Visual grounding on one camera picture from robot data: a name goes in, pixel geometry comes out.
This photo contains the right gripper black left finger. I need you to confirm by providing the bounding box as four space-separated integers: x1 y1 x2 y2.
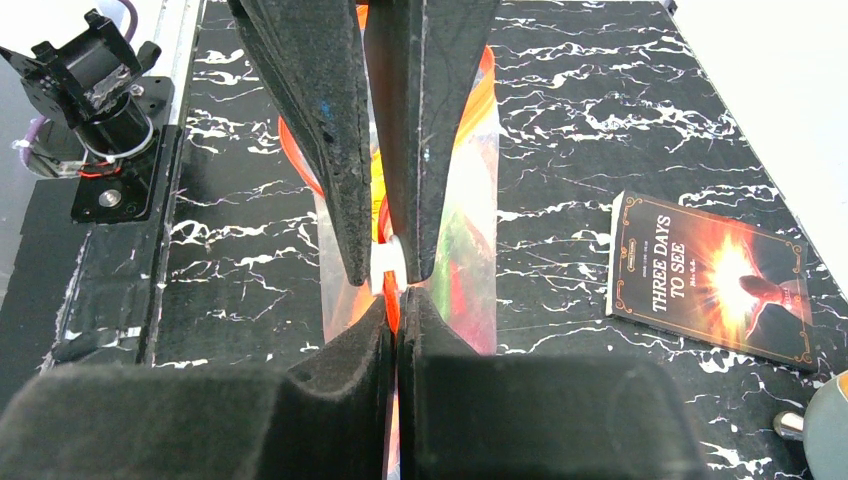
1 300 393 479

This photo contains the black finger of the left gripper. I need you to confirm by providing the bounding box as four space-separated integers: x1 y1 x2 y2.
364 1 499 283
228 0 371 286

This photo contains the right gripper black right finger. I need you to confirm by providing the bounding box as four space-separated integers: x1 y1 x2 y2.
397 288 709 479

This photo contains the clear zip bag orange zipper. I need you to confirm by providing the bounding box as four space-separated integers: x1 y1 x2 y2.
278 1 498 479

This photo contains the dark paperback book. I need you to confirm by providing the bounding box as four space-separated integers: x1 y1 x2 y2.
605 191 815 372

